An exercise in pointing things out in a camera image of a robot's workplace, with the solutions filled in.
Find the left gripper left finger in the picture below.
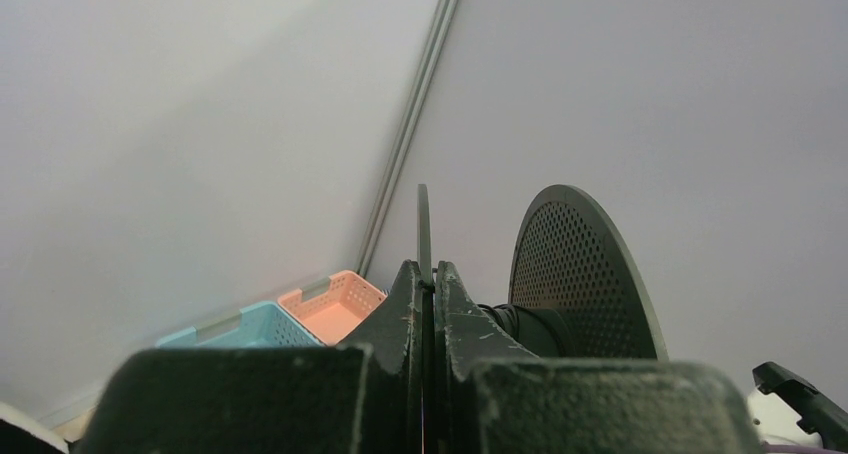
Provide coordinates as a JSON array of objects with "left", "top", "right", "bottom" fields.
[{"left": 76, "top": 260, "right": 422, "bottom": 453}]

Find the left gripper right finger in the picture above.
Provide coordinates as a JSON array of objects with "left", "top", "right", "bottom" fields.
[{"left": 433, "top": 261, "right": 761, "bottom": 453}]

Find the black cable spool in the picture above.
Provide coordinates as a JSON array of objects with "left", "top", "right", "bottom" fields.
[{"left": 418, "top": 185, "right": 668, "bottom": 453}]

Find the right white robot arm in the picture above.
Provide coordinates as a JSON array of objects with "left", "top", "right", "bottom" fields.
[{"left": 746, "top": 361, "right": 847, "bottom": 453}]

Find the pink plastic basket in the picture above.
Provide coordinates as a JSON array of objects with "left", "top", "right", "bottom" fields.
[{"left": 277, "top": 270, "right": 388, "bottom": 345}]

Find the blue plastic basket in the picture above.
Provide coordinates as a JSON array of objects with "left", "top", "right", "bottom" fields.
[{"left": 155, "top": 301, "right": 322, "bottom": 349}]

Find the right corner metal profile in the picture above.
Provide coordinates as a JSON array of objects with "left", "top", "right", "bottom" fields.
[{"left": 355, "top": 0, "right": 459, "bottom": 277}]

